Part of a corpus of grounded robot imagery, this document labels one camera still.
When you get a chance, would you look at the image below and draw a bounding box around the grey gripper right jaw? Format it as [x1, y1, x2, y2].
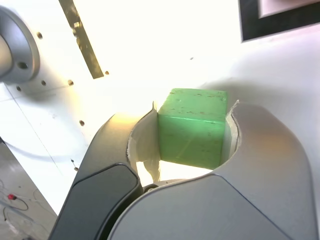
[106, 99, 320, 240]

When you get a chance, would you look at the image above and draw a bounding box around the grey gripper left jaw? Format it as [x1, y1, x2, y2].
[47, 100, 162, 240]

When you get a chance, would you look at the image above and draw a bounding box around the green cube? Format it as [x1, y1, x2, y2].
[156, 87, 229, 171]

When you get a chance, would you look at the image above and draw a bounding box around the black tape square outline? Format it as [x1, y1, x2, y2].
[237, 0, 320, 43]

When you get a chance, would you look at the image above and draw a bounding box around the black tape strip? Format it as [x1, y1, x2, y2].
[58, 0, 105, 80]

